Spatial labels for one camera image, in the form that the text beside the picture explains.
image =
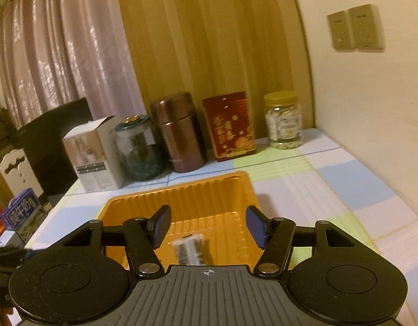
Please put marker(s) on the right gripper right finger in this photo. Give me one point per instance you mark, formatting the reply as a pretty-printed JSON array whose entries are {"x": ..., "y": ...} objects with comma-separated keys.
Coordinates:
[{"x": 274, "y": 237}]

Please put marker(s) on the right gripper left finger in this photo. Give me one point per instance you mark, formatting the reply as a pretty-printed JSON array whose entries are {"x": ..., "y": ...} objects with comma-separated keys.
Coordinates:
[{"x": 143, "y": 236}]

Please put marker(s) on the black seaweed snack packet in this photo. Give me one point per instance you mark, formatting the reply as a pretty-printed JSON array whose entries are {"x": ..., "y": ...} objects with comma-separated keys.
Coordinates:
[{"x": 189, "y": 250}]

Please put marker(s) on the orange plastic tray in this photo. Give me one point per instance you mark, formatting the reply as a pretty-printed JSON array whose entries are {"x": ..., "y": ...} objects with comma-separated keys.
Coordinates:
[{"x": 214, "y": 208}]

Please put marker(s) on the blue milk carton box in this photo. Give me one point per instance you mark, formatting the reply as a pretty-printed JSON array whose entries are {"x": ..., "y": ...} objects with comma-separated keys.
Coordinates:
[{"x": 24, "y": 214}]

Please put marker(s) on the checkered tablecloth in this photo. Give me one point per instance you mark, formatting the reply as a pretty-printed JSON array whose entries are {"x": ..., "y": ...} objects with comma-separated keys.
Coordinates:
[{"x": 319, "y": 180}]

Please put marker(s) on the green glass jar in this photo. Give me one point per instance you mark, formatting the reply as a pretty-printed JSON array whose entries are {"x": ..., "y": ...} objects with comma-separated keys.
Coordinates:
[{"x": 139, "y": 148}]

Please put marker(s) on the brown metal canister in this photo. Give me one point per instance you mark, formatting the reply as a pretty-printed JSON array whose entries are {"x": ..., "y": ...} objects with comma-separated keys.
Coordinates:
[{"x": 176, "y": 118}]

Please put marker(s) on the white product box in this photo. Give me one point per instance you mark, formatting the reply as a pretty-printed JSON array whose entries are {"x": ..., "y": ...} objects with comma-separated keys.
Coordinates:
[{"x": 92, "y": 150}]

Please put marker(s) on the white wooden rack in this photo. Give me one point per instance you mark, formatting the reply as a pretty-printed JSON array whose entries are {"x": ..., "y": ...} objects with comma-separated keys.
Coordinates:
[{"x": 18, "y": 173}]

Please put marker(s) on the clear jar gold lid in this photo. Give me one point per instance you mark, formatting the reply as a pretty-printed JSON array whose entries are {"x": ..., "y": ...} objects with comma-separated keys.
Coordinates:
[{"x": 283, "y": 117}]

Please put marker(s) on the red gift box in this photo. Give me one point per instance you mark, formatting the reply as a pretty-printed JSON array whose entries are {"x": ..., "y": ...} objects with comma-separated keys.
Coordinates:
[{"x": 228, "y": 123}]

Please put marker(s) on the black chair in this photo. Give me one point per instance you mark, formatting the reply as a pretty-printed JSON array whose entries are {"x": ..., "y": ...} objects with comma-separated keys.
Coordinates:
[{"x": 41, "y": 140}]

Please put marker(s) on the yellow curtain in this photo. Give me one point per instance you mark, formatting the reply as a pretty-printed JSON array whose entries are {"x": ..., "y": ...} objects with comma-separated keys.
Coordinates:
[{"x": 215, "y": 47}]

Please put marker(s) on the pink curtain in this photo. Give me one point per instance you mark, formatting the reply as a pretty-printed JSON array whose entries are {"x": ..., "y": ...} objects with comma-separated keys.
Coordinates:
[{"x": 53, "y": 52}]

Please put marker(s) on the left wall socket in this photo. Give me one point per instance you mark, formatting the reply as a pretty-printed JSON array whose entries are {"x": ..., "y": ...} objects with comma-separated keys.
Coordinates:
[{"x": 340, "y": 31}]

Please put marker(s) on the wall socket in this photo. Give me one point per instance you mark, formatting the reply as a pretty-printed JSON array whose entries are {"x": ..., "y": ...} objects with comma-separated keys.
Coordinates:
[
  {"x": 340, "y": 31},
  {"x": 367, "y": 27}
]

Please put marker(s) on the right wall socket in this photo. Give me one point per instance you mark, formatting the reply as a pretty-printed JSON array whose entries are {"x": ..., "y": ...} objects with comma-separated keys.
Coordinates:
[{"x": 367, "y": 27}]

